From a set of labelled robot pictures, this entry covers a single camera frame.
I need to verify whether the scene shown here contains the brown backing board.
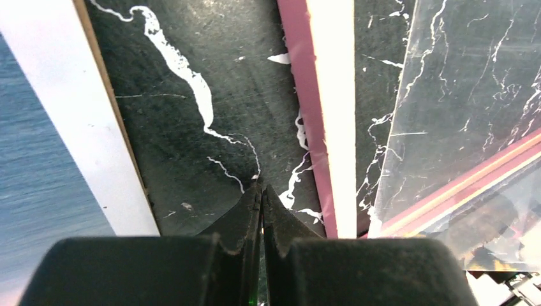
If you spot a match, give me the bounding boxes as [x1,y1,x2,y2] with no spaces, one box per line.
[72,0,152,208]

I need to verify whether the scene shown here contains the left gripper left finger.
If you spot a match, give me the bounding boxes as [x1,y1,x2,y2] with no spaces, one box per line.
[20,184,262,305]

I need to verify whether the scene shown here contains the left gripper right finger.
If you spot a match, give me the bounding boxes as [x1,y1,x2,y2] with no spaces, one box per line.
[262,186,476,305]

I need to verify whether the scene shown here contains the pink wooden photo frame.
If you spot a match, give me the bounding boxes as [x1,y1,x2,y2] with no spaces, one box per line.
[276,0,541,240]

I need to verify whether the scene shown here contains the clear acrylic sheet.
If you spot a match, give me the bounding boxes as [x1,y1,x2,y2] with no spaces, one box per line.
[367,1,540,271]

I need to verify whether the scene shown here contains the sky and sea photo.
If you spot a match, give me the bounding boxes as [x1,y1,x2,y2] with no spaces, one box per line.
[1,1,159,305]

